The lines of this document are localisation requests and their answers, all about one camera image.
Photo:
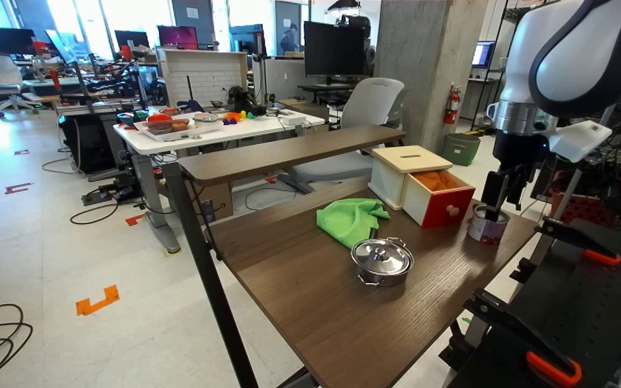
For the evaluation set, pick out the grey mesh office chair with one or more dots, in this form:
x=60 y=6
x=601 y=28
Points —
x=371 y=105

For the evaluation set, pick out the red-fronted wooden drawer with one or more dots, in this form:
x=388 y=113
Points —
x=443 y=208

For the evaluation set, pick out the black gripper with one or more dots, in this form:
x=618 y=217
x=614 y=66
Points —
x=517 y=158

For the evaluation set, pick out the brown wooden side table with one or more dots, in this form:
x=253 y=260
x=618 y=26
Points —
x=290 y=152

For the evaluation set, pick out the monitor with pink screen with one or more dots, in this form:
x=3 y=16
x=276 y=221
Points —
x=176 y=38

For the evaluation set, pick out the red fire extinguisher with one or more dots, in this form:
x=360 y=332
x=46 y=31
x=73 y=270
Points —
x=454 y=106

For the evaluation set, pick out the black cabinet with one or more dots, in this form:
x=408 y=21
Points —
x=86 y=144

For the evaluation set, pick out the cream wooden box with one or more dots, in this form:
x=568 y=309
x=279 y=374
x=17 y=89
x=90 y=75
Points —
x=388 y=179

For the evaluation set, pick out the large black monitor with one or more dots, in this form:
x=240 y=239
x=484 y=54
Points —
x=334 y=48

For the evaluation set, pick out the green bin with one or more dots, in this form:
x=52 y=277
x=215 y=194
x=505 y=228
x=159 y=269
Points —
x=460 y=150

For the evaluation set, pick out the small colourful toys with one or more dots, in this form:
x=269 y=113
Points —
x=241 y=117

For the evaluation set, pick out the red mesh crate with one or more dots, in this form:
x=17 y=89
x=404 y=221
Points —
x=582 y=208

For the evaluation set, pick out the green towel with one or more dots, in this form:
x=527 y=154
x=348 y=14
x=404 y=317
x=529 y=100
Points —
x=350 y=219

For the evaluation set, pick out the white desk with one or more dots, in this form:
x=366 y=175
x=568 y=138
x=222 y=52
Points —
x=202 y=137

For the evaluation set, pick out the white perforated panel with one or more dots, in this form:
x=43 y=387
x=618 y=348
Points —
x=202 y=76

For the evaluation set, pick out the steel pot with lid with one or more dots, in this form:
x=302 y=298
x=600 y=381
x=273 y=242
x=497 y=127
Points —
x=382 y=260

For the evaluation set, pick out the black perforated mounting board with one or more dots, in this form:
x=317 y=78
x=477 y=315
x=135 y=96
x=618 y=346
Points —
x=598 y=315

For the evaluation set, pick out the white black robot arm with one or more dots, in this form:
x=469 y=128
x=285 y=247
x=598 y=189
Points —
x=575 y=57

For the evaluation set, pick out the orange cloth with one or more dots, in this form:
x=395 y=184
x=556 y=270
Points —
x=435 y=179

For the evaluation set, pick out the silver tin can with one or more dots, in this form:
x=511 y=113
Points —
x=485 y=229

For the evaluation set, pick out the black metal table leg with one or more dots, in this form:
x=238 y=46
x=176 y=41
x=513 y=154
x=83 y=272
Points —
x=202 y=266

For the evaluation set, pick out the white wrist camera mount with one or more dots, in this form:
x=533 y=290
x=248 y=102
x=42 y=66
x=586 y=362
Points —
x=581 y=141

